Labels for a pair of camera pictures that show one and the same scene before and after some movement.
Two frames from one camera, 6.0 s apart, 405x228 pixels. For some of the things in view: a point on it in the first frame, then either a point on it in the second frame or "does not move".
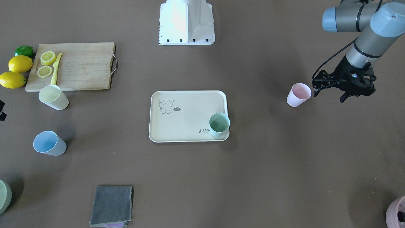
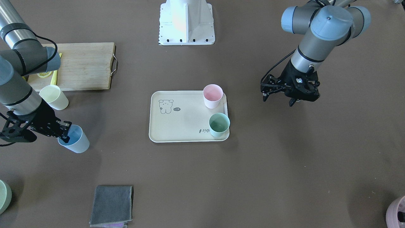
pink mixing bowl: x=392 y=220 does not move
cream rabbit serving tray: x=183 y=116 does not move
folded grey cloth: x=112 y=204 does not move
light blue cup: x=48 y=142 to x=79 y=142
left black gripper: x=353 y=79 to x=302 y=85
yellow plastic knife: x=55 y=65 does not move
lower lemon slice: x=44 y=71 does not move
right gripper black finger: x=3 y=115 to x=64 y=136
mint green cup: x=219 y=123 does not move
